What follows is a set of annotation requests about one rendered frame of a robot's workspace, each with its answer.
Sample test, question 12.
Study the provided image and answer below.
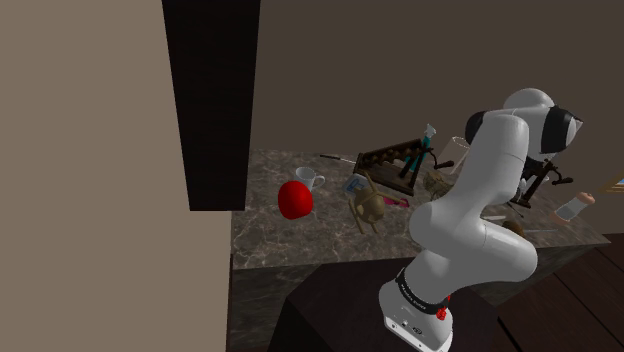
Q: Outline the beige and grey tube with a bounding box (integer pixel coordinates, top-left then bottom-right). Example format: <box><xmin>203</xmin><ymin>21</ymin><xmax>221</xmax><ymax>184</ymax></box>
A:
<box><xmin>553</xmin><ymin>191</ymin><xmax>597</xmax><ymax>226</ymax></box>

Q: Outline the small brown object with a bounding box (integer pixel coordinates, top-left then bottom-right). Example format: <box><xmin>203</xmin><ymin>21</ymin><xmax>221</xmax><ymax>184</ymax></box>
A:
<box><xmin>501</xmin><ymin>219</ymin><xmax>527</xmax><ymax>240</ymax></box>

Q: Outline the clear drinking glass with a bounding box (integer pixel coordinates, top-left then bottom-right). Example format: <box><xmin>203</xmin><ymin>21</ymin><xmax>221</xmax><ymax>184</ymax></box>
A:
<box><xmin>435</xmin><ymin>136</ymin><xmax>472</xmax><ymax>176</ymax></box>

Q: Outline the brown woven ball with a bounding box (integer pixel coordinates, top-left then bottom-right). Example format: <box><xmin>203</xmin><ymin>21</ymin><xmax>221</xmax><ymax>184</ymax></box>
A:
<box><xmin>422</xmin><ymin>169</ymin><xmax>457</xmax><ymax>202</ymax></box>

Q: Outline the teal bottle with white top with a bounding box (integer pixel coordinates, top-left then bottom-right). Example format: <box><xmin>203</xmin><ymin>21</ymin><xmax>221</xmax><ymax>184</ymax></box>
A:
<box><xmin>411</xmin><ymin>123</ymin><xmax>438</xmax><ymax>173</ymax></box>

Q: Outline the dark wooden rack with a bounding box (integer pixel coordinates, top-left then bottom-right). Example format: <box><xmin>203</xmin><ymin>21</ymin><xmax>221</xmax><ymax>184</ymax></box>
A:
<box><xmin>353</xmin><ymin>138</ymin><xmax>430</xmax><ymax>198</ymax></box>

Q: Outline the tan wooden figure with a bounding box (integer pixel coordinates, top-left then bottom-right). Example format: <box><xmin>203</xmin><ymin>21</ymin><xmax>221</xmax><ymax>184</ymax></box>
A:
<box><xmin>347</xmin><ymin>172</ymin><xmax>406</xmax><ymax>236</ymax></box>

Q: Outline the blue and white box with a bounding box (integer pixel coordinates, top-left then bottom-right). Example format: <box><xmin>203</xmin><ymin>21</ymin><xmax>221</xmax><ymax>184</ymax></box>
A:
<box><xmin>342</xmin><ymin>173</ymin><xmax>370</xmax><ymax>196</ymax></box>

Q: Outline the thin black pen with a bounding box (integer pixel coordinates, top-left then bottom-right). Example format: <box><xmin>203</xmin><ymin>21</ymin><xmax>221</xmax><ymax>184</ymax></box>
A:
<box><xmin>319</xmin><ymin>153</ymin><xmax>360</xmax><ymax>164</ymax></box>

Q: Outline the white mug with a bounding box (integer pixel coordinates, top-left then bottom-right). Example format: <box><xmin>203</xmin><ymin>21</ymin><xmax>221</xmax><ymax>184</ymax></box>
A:
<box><xmin>294</xmin><ymin>166</ymin><xmax>326</xmax><ymax>193</ymax></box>

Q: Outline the red round object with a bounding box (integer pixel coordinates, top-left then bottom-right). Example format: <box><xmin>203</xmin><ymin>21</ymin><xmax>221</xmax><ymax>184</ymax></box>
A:
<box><xmin>277</xmin><ymin>180</ymin><xmax>315</xmax><ymax>221</ymax></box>

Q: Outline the dark robot stand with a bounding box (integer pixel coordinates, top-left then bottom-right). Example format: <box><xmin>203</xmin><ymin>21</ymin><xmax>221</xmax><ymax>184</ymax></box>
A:
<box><xmin>266</xmin><ymin>258</ymin><xmax>519</xmax><ymax>352</ymax></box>

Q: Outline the dark tall cabinet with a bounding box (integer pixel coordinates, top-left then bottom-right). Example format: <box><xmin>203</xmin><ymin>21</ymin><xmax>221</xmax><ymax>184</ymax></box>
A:
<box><xmin>161</xmin><ymin>0</ymin><xmax>262</xmax><ymax>212</ymax></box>

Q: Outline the framed wall picture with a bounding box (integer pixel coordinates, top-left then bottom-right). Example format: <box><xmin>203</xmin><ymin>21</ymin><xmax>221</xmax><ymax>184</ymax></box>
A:
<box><xmin>597</xmin><ymin>169</ymin><xmax>624</xmax><ymax>195</ymax></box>

